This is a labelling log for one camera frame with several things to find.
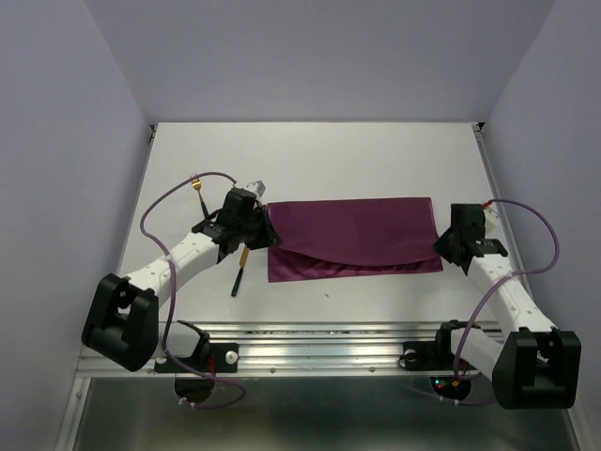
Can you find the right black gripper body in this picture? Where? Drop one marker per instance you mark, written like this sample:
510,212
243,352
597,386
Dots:
443,244

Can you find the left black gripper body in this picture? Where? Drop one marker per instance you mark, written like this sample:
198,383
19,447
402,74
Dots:
255,232

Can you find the purple cloth napkin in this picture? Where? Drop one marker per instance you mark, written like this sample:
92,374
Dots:
327,239

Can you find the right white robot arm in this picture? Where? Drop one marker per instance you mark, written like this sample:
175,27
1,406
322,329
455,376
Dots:
530,362

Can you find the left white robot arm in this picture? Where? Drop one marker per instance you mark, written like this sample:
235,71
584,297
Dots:
123,321

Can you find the gold knife dark handle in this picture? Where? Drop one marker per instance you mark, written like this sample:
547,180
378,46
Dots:
242,263

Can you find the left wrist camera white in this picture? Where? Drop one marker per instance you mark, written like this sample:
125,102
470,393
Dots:
258,188

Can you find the gold fork dark handle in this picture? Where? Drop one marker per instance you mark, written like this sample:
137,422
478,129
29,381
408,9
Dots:
197,186

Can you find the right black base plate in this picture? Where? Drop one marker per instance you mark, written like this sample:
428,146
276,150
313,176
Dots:
432,354

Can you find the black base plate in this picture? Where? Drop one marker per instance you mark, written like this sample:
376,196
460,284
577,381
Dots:
432,354
215,358

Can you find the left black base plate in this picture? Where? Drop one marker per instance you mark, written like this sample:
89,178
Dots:
215,358

